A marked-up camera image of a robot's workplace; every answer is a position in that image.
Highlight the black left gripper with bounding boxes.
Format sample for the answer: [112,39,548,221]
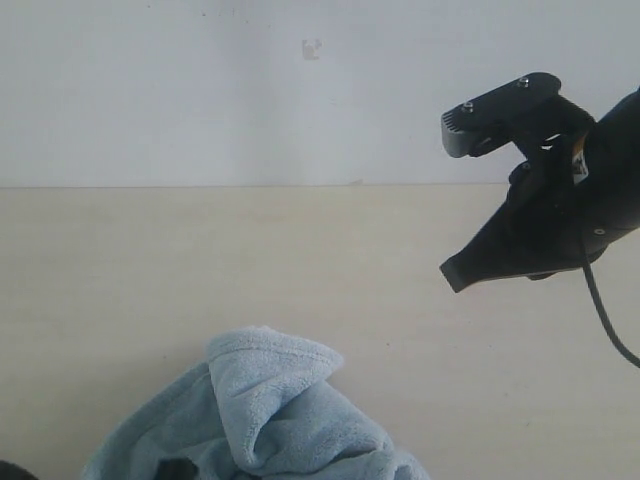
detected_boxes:
[157,458,198,480]

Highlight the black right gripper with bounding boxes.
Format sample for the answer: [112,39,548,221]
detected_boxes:
[439,145,605,293]

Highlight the light blue fluffy towel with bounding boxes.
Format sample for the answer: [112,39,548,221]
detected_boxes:
[82,327,426,479]

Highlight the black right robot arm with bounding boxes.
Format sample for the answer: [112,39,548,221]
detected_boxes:
[440,92,639,292]

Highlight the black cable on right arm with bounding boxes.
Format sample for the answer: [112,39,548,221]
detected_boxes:
[579,239,640,366]

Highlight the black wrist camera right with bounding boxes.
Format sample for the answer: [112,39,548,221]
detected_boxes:
[441,72,595,158]

